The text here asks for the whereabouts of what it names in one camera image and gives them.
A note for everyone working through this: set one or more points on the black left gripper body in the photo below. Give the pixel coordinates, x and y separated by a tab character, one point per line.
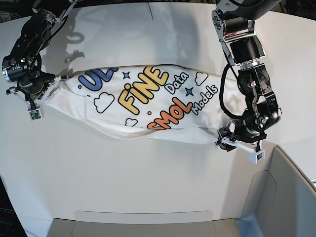
249	130

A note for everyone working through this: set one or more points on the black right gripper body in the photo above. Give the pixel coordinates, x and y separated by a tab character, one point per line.
35	88

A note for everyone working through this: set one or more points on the white printed t-shirt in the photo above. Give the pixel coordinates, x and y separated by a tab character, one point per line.
164	102

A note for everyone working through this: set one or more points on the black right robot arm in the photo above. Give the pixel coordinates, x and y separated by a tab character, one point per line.
23	65

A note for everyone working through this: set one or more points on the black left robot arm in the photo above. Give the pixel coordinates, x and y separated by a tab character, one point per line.
234	22

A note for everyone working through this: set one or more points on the grey cardboard box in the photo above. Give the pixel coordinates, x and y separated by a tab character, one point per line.
281	202

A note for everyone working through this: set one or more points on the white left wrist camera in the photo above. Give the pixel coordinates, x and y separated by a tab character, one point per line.
255	154

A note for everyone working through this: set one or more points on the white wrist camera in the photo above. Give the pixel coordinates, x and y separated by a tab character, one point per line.
255	154
36	114

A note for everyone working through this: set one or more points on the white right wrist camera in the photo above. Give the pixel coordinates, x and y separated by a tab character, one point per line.
36	114

